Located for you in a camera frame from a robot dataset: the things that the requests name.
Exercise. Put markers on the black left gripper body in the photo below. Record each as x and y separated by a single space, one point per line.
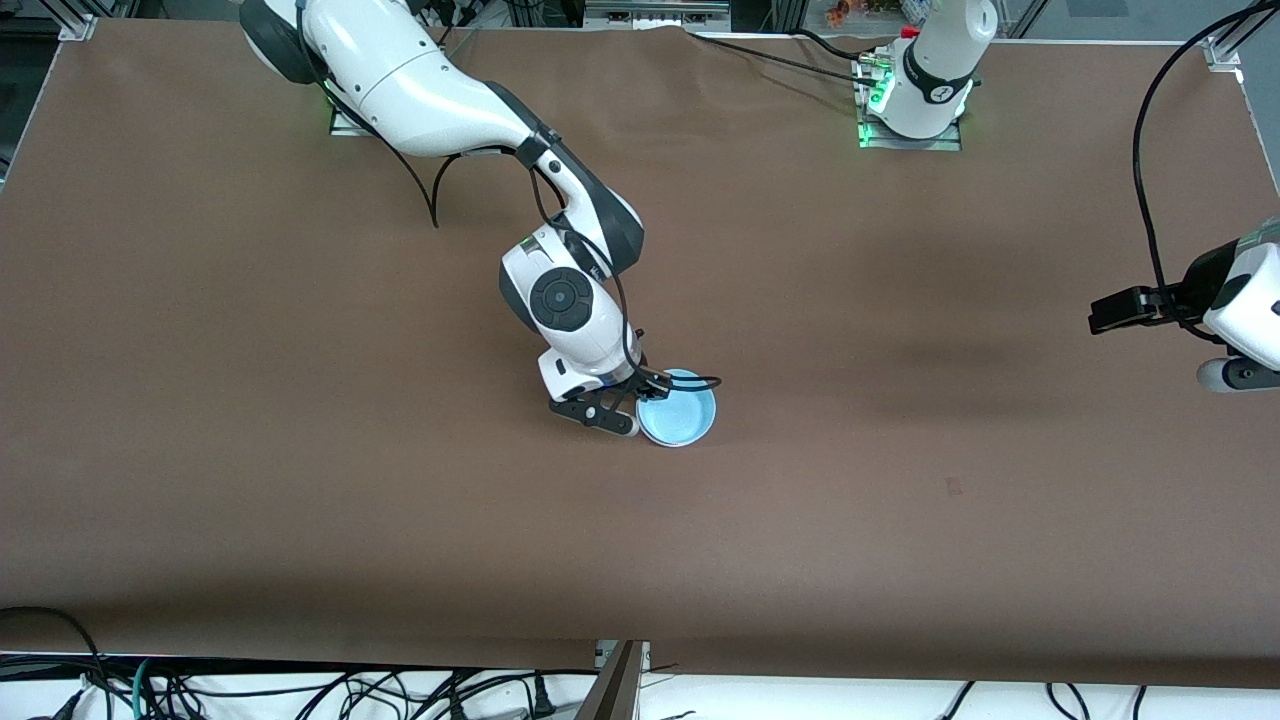
1183 297

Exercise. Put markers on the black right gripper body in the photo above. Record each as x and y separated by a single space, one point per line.
640 381

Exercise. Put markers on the blue bowl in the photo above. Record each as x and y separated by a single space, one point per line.
680 412

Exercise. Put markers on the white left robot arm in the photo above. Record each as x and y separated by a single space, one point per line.
935 70

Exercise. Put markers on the brown table cover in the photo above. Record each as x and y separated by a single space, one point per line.
640 540

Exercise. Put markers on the black power plug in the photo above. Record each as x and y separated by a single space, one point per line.
541 695

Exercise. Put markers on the aluminium corner bracket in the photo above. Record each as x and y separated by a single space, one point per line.
1225 52
78 28

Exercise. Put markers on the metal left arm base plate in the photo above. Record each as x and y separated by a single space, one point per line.
950 143

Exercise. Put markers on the aluminium frame post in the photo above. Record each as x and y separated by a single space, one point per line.
620 685

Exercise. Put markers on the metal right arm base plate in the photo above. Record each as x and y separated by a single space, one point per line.
340 125

